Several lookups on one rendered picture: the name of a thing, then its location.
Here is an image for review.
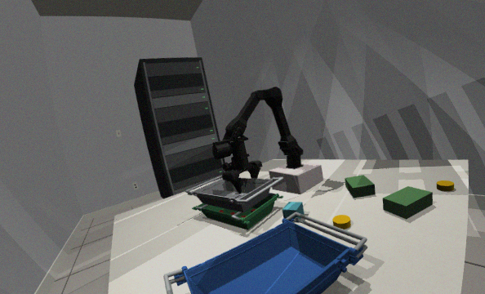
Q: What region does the yellow short cylinder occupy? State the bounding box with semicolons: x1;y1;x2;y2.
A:
332;215;351;229
436;180;454;191

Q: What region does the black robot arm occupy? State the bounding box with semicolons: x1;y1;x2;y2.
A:
212;87;304;169

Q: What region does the green block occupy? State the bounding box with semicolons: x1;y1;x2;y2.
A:
345;175;375;198
382;186;433;219

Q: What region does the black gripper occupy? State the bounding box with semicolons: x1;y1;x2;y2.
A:
222;152;262;193

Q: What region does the green plastic tray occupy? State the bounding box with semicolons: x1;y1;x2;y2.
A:
192;194;283;229

